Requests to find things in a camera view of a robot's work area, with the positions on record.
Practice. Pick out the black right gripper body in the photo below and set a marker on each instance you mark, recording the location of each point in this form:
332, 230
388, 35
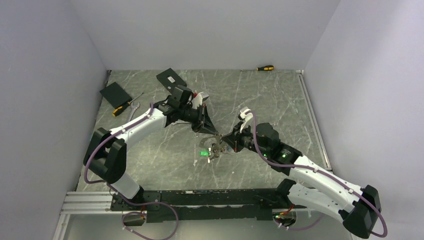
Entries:
245, 138

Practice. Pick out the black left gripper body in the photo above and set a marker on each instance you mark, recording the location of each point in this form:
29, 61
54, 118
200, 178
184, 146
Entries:
192, 116

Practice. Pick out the round metal keyring plate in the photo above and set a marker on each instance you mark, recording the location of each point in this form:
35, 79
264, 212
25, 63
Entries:
215, 146

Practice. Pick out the green key tag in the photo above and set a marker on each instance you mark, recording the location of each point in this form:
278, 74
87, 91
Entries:
204, 153

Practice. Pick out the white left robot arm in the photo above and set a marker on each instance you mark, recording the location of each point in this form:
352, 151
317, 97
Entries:
106, 155

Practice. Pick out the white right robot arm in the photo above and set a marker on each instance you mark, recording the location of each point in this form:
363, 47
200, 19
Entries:
357, 208

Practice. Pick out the black box with label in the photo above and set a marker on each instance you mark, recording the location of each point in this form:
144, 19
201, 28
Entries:
170, 79

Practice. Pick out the large silver wrench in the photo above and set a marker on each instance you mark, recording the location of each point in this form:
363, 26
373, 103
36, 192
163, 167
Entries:
133, 107

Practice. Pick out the yellow black screwdriver far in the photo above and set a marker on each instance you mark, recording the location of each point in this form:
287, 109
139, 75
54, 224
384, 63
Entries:
265, 68

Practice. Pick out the yellow black screwdriver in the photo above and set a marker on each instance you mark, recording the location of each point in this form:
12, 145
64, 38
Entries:
265, 68
124, 106

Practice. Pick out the yellow black screwdriver left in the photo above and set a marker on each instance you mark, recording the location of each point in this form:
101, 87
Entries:
124, 106

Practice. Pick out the plain black box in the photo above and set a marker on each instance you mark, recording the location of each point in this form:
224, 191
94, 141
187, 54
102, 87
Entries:
115, 95

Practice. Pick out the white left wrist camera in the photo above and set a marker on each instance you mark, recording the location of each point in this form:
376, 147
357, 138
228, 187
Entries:
199, 99

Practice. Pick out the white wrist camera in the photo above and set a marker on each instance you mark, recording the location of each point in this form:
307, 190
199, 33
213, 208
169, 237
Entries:
199, 99
246, 118

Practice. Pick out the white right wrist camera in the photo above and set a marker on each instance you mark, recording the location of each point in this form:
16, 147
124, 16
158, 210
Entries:
246, 118

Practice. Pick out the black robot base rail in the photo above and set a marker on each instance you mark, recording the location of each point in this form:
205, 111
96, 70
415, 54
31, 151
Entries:
213, 204

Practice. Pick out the aluminium frame rail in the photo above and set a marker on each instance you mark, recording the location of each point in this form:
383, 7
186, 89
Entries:
168, 165

